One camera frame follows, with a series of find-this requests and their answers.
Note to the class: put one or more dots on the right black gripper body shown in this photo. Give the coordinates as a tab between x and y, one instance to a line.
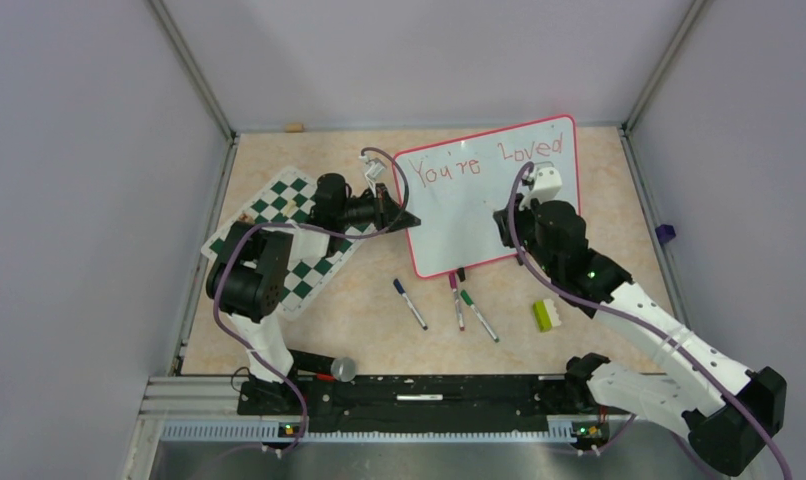
524	222

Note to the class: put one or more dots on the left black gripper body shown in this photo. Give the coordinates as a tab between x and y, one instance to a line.
367	210

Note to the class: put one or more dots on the pink-framed whiteboard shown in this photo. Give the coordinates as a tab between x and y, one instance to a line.
455	186

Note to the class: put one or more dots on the black microphone silver head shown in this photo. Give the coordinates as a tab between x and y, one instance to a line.
342	369

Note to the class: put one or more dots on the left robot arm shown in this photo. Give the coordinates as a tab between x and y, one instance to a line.
247	280

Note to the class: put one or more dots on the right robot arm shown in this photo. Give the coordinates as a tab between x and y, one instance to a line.
727	412

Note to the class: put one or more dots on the blue-capped marker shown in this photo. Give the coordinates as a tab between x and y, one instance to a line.
411	306

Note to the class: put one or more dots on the purple-capped marker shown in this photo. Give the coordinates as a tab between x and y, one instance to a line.
453	282

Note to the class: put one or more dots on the green white toy block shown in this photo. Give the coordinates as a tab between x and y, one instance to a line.
546	315

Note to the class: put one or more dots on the green white chessboard mat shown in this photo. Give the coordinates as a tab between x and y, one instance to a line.
288	197

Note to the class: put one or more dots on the green-capped marker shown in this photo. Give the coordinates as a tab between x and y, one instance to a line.
480	316

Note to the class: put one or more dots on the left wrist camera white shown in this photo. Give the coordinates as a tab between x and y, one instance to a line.
373	167

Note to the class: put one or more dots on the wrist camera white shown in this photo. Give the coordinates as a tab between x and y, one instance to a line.
373	167
543	183

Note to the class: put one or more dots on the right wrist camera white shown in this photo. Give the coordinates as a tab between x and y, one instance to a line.
543	183

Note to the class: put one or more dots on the purple clip on frame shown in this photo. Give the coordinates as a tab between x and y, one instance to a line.
665	233

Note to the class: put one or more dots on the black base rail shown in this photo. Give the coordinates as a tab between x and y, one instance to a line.
420	404

